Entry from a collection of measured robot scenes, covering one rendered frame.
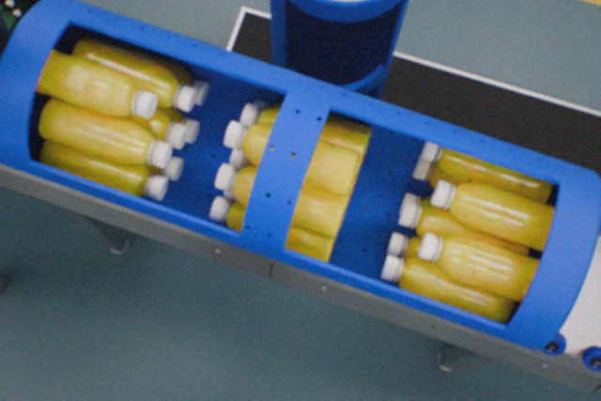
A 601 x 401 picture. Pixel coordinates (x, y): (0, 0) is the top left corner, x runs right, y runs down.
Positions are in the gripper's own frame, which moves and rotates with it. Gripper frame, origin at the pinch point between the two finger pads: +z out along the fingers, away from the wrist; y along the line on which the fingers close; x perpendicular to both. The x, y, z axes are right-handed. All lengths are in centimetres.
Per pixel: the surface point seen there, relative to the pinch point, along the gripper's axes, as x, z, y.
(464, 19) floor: 70, 116, -97
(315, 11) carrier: 39, 18, -34
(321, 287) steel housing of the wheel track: 56, 29, 11
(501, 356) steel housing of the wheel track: 89, 30, 11
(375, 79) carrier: 52, 54, -41
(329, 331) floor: 61, 116, 8
